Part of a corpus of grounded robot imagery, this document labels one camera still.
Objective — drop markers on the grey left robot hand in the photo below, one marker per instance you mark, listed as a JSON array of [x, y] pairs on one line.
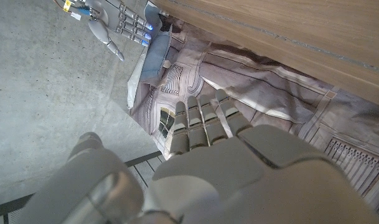
[[239, 180]]

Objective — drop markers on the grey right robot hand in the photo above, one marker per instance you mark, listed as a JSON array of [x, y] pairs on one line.
[[111, 14]]

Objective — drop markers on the printed living room backdrop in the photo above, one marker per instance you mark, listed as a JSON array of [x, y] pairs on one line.
[[270, 93]]

